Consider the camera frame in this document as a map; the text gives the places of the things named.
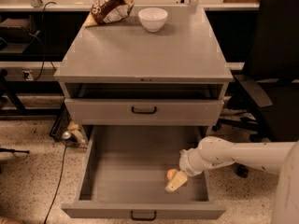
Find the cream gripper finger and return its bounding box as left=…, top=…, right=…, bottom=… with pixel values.
left=165, top=170, right=188, bottom=192

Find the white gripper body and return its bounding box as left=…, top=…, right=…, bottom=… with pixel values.
left=179, top=148, right=203, bottom=176

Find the orange fruit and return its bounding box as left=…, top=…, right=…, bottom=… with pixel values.
left=166, top=169, right=178, bottom=181

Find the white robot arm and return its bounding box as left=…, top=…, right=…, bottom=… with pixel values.
left=165, top=136, right=299, bottom=224

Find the open grey middle drawer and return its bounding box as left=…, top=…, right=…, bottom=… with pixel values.
left=62, top=126, right=225, bottom=221

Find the grey drawer cabinet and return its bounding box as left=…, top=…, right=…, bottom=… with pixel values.
left=54, top=6, right=233, bottom=137

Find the closed grey upper drawer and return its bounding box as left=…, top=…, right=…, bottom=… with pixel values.
left=64, top=98, right=223, bottom=126

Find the black office chair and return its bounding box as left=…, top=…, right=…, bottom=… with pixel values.
left=218, top=0, right=299, bottom=179

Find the silver round floor object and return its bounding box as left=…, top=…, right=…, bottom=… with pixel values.
left=62, top=132, right=72, bottom=140

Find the white bowl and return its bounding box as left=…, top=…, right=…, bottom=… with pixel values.
left=138, top=7, right=168, bottom=32

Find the brown chip bag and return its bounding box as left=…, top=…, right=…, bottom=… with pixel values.
left=83, top=0, right=135, bottom=27

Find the black floor cable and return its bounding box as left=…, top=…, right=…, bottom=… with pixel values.
left=42, top=143, right=69, bottom=224

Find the wall power outlet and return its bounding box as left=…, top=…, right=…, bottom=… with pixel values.
left=23, top=70, right=34, bottom=81

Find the black hanging power cable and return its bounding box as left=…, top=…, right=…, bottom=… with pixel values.
left=28, top=1, right=58, bottom=82

